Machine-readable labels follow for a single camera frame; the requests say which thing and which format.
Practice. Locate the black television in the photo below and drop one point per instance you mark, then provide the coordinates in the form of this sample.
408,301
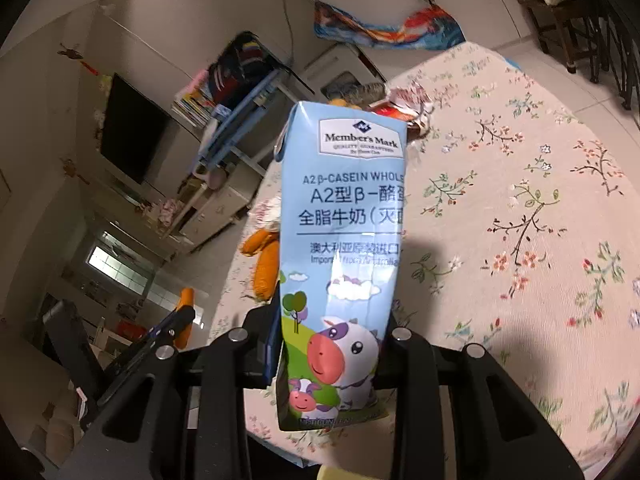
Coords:
132,130

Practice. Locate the white tissue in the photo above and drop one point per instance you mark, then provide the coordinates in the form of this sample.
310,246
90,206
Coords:
267,212

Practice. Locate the floral tablecloth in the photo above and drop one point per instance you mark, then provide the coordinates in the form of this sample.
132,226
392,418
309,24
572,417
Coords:
500,185

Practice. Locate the small white appliance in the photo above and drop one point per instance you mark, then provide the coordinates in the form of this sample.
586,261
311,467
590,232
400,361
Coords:
340,62

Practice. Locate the wooden chair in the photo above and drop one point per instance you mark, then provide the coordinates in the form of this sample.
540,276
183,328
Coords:
555,25

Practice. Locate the white television cabinet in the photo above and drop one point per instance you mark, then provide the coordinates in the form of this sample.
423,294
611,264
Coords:
215,205

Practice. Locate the pink folded cloth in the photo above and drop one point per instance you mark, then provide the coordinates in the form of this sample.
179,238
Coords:
200,80

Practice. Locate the grey fruit plate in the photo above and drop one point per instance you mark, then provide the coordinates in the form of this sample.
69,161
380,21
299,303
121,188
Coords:
362,91

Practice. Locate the red hanging wall ornament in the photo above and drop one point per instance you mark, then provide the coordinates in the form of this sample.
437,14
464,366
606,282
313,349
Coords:
89,66
70,167

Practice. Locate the light blue milk carton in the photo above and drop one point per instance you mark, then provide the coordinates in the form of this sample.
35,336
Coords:
340,210

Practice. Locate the row of books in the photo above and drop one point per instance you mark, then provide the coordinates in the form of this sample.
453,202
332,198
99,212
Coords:
192,105

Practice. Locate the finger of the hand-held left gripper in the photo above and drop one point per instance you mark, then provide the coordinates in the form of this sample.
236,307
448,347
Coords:
172,325

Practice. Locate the dark striped backpack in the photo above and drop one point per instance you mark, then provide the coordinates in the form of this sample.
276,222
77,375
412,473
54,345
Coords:
240,67

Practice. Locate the pale pink jug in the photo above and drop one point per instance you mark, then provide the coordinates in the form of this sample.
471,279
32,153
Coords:
215,178

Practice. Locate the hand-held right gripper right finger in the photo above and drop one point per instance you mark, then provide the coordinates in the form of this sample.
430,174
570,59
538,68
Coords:
395,360

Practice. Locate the pink soft toy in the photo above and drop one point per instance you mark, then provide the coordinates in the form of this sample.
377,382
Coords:
167,211

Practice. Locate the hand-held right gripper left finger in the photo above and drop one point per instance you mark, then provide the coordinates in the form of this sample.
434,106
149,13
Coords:
274,355

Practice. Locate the red snack bag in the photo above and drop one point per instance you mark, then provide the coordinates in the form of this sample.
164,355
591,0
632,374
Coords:
407,102

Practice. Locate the colourful printed bag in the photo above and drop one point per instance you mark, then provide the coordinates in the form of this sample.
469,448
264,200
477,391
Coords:
390,27

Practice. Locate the blue study desk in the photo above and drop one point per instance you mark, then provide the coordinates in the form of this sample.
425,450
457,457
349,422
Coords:
245,105

